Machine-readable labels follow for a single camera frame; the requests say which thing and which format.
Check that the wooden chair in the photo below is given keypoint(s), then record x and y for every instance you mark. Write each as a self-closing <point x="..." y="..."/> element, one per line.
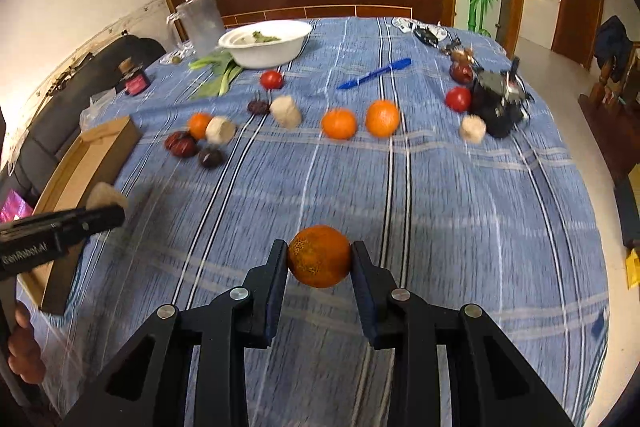
<point x="607" y="97"/>

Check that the dark red tomato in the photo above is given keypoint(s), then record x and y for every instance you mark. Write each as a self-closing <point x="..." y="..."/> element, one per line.
<point x="461" y="71"/>

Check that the leafy green vegetable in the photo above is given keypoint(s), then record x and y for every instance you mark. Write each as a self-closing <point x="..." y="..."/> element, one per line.
<point x="220" y="74"/>

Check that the person's left hand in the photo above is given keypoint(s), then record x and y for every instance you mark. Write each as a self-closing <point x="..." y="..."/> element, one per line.
<point x="27" y="352"/>

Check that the pink package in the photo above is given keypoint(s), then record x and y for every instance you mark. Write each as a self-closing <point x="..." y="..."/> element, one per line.
<point x="12" y="207"/>

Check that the black car key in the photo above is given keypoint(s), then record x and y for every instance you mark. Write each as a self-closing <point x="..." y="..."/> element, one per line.
<point x="426" y="35"/>

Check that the clear plastic pitcher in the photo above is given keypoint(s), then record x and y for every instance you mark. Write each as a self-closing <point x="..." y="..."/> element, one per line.
<point x="200" y="24"/>

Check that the clear plastic bag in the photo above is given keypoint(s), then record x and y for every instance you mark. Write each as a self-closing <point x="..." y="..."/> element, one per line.
<point x="97" y="107"/>

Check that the black sofa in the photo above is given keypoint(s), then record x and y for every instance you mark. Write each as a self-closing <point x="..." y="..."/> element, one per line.
<point x="65" y="102"/>

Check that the white bowl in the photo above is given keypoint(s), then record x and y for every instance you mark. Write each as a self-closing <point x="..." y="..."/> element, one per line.
<point x="265" y="49"/>

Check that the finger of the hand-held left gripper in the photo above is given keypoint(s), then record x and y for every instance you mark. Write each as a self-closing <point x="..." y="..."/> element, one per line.
<point x="92" y="222"/>

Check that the dark red date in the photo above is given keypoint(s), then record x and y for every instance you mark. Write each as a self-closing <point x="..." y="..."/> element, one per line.
<point x="173" y="140"/>
<point x="188" y="147"/>
<point x="258" y="107"/>

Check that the blue plaid tablecloth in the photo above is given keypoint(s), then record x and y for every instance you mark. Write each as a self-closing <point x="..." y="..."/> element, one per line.
<point x="425" y="207"/>

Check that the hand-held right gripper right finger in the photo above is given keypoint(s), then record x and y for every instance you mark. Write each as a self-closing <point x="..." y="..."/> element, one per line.
<point x="364" y="294"/>

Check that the dark jar with red label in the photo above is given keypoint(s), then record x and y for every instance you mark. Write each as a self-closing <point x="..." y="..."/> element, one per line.
<point x="134" y="79"/>

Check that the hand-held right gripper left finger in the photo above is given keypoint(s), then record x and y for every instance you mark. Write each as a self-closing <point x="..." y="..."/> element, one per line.
<point x="275" y="294"/>

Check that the orange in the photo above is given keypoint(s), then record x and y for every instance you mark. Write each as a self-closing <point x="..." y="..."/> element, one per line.
<point x="320" y="257"/>
<point x="339" y="124"/>
<point x="199" y="125"/>
<point x="382" y="118"/>

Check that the dark jacket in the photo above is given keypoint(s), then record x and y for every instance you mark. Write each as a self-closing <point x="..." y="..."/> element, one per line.
<point x="614" y="41"/>

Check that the wooden door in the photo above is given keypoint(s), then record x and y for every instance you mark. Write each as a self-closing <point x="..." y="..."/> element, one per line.
<point x="580" y="7"/>

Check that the blue pen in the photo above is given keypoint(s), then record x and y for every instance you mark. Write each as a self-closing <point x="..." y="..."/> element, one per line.
<point x="375" y="73"/>

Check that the dark purple plum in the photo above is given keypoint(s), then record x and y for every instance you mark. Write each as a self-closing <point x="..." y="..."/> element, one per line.
<point x="210" y="157"/>

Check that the black device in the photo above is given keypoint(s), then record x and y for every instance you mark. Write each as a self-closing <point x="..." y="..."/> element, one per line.
<point x="500" y="104"/>

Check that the brown round cookie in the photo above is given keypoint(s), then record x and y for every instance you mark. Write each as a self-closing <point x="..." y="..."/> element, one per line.
<point x="220" y="130"/>

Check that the cardboard box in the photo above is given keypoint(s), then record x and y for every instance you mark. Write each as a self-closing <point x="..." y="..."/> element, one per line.
<point x="95" y="157"/>

